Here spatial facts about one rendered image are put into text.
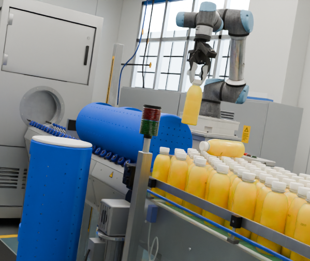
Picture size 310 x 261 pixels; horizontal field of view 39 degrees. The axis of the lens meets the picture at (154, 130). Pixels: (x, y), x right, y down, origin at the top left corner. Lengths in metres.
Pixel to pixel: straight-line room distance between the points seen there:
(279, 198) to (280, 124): 2.61
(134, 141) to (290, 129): 2.19
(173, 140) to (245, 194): 0.78
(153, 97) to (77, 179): 2.84
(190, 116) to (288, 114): 2.11
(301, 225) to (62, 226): 1.17
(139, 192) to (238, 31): 1.24
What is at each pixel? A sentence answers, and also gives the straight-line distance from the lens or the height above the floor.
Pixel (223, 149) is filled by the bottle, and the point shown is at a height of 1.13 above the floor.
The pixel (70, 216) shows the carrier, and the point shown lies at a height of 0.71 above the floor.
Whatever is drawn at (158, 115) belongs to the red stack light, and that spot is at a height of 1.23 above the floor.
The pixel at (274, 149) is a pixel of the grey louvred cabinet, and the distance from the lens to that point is 3.83.
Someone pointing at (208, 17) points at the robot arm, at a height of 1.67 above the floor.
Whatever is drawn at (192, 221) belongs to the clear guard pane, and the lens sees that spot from 1.40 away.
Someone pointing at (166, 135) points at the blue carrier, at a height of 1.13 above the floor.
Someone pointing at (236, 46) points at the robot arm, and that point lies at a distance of 2.47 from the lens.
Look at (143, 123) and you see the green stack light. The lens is 1.46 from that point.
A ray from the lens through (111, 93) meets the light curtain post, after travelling 3.43.
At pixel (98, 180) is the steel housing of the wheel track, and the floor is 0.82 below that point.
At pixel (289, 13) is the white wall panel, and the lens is 4.99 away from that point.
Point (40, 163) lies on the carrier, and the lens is 1.99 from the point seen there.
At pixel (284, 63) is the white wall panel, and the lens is 4.86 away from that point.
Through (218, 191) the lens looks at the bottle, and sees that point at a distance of 1.44.
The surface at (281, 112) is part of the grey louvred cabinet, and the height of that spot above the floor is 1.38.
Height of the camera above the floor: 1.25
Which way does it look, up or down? 3 degrees down
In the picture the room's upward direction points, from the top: 9 degrees clockwise
